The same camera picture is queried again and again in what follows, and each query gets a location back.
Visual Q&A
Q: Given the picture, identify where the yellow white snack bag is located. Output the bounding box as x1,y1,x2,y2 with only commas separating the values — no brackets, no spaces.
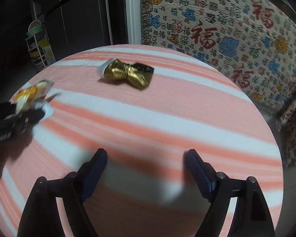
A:
12,80,54,120

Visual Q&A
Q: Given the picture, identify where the gold black foil wrapper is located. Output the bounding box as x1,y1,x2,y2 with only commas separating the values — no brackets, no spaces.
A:
97,58,155,90

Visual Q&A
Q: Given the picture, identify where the white storage rack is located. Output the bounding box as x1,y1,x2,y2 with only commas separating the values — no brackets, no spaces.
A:
25,20,55,71

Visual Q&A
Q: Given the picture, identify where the black refrigerator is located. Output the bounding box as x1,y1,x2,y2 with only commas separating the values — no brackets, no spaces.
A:
34,0,128,60

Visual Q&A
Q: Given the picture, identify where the striped pink white tablecloth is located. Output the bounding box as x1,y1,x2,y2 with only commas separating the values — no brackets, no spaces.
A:
0,44,283,236

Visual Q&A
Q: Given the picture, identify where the patterned fu character cloth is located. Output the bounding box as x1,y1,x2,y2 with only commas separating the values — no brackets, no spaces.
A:
141,0,296,167

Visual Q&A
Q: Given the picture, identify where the black wok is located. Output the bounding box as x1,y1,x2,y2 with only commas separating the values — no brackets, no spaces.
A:
268,0,296,23

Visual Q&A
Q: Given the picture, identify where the white door frame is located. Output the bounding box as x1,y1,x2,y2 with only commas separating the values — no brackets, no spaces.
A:
125,0,141,44

